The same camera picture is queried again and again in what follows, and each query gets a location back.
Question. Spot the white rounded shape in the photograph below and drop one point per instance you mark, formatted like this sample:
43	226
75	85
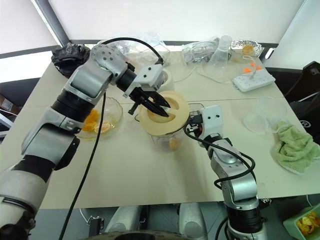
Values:
125	221
192	220

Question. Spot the orange piece in foil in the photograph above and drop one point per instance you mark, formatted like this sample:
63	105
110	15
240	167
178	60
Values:
247	49

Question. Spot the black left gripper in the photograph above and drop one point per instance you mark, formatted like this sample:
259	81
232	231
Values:
138	96

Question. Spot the green plastic bin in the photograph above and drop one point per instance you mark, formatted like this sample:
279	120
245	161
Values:
290	225

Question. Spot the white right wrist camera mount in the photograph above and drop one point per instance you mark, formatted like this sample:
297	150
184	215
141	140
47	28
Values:
212	120

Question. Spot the white power strip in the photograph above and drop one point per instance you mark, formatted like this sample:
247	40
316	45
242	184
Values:
255	82

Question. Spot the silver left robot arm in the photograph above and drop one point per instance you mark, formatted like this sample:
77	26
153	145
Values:
85	80

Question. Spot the clear plastic container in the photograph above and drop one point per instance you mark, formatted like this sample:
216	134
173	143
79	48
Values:
221	53

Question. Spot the cream blender lid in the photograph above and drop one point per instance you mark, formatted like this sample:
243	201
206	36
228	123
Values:
180	112

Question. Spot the green towel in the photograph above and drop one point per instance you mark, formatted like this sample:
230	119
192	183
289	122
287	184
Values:
295	147

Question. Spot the peeled orange segment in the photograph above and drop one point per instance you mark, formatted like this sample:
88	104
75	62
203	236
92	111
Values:
174	144
91	121

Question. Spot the orange peels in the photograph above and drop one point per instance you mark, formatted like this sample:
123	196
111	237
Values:
308	223

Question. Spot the grey metal frame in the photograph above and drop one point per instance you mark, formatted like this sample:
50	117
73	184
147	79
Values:
6	117

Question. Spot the black crumpled bag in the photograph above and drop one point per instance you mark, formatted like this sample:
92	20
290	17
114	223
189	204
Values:
66	58

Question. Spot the clear plastic bowl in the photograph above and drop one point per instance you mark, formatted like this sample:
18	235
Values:
265	115

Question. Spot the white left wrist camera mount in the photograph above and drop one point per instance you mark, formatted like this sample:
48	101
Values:
150	75

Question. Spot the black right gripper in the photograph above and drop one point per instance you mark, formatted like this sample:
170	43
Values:
195	122

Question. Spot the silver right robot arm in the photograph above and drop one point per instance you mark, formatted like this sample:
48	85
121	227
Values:
240	185

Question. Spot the clear blender jar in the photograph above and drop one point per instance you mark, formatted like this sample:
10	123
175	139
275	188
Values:
162	143

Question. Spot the black clamp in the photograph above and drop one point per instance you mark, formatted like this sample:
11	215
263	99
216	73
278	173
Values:
95	226

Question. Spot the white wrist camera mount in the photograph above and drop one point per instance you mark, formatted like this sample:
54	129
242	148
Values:
212	120
150	75

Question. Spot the black chair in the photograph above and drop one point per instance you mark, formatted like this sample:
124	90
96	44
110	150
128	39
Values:
308	82

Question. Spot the dark grey window post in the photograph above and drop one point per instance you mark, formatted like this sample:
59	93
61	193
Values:
53	20

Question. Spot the pale orange slice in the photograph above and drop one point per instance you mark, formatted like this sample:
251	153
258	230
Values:
103	127

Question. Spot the clear glass bowl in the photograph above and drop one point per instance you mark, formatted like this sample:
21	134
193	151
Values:
113	112

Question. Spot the large clear plastic bag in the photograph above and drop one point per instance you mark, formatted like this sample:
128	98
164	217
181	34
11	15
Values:
150	42

